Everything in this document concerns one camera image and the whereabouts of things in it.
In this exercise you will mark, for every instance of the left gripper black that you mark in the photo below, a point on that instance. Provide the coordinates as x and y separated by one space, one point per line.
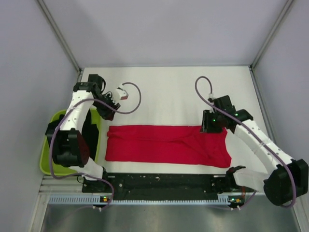
108 114

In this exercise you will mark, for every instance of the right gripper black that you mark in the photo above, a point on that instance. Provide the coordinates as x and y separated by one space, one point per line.
206 127

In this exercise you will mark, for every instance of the black t shirt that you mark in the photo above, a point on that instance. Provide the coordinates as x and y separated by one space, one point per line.
90 130

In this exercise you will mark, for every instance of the red t shirt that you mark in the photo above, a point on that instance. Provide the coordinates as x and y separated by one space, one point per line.
167 144

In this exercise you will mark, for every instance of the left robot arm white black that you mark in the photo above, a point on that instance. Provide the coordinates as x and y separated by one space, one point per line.
73 138

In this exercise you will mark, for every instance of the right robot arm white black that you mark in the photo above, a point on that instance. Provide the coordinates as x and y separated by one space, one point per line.
285 178

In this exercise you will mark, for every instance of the green plastic bin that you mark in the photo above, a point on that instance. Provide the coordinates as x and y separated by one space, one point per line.
58 169

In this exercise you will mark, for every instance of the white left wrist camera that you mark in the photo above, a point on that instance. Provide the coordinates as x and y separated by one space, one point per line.
121 93

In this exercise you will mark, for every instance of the aluminium side rail right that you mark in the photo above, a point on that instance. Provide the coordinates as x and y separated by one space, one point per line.
263 107

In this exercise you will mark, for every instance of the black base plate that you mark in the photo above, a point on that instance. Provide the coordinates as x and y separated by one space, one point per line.
160 187

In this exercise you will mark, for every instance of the aluminium frame post left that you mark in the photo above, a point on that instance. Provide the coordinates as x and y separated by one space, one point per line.
58 34

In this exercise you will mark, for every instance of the aluminium frame post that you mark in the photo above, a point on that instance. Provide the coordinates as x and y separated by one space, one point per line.
272 33
58 34

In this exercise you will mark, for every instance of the aluminium frame post right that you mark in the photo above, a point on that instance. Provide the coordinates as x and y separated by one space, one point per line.
272 33

